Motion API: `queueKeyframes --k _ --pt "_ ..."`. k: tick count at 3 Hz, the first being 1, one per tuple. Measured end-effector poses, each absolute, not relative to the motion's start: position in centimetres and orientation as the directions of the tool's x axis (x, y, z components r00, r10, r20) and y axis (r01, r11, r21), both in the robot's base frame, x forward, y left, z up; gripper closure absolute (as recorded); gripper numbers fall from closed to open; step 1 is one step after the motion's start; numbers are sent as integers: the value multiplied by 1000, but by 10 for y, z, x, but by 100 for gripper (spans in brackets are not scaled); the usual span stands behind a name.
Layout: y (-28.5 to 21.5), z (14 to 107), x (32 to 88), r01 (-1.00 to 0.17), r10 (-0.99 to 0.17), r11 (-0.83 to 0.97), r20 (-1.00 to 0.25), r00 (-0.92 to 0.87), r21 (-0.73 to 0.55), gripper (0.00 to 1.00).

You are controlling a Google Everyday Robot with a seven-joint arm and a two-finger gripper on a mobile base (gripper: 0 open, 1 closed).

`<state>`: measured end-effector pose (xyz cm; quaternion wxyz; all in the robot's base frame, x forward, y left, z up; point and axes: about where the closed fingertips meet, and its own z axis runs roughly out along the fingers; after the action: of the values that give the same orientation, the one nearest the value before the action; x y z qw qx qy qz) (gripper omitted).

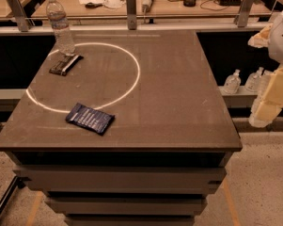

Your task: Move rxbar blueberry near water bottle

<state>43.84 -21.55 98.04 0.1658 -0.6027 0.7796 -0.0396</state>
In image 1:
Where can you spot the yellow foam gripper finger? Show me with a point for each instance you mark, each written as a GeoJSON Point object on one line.
{"type": "Point", "coordinates": [260, 39]}
{"type": "Point", "coordinates": [269, 102]}

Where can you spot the stacked grey table base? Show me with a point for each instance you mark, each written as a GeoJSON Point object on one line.
{"type": "Point", "coordinates": [124, 196]}

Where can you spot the metal bracket post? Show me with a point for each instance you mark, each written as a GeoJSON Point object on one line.
{"type": "Point", "coordinates": [21, 19]}
{"type": "Point", "coordinates": [131, 14]}
{"type": "Point", "coordinates": [243, 15]}

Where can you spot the right metal bracket post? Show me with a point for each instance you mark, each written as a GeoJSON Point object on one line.
{"type": "Point", "coordinates": [243, 15]}

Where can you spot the small black device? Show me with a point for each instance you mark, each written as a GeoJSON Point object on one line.
{"type": "Point", "coordinates": [93, 5]}

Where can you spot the clear plastic water bottle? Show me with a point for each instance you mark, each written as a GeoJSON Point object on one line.
{"type": "Point", "coordinates": [58, 19]}

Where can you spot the left metal bracket post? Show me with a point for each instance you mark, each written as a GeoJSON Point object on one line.
{"type": "Point", "coordinates": [21, 19]}

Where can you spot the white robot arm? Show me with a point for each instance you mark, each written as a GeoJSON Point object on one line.
{"type": "Point", "coordinates": [275, 46]}

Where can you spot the white face mask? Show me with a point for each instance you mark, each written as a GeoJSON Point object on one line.
{"type": "Point", "coordinates": [113, 3]}

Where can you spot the black table leg stand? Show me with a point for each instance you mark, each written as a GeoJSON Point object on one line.
{"type": "Point", "coordinates": [15, 182]}

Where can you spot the white handheld tool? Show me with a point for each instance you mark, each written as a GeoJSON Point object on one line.
{"type": "Point", "coordinates": [146, 5]}

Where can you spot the blue rxbar blueberry wrapper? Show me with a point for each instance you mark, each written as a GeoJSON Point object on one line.
{"type": "Point", "coordinates": [89, 118]}

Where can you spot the clear sanitizer bottle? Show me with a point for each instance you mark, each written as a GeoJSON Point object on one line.
{"type": "Point", "coordinates": [232, 83]}
{"type": "Point", "coordinates": [253, 79]}

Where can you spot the right clear sanitizer bottle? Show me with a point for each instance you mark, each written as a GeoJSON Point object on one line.
{"type": "Point", "coordinates": [253, 79]}

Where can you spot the dark brown snack bar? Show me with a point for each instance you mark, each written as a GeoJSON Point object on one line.
{"type": "Point", "coordinates": [65, 64]}

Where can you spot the left clear sanitizer bottle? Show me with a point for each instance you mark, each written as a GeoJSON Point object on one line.
{"type": "Point", "coordinates": [232, 83]}

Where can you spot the middle metal bracket post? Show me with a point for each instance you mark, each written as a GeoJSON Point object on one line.
{"type": "Point", "coordinates": [131, 14]}

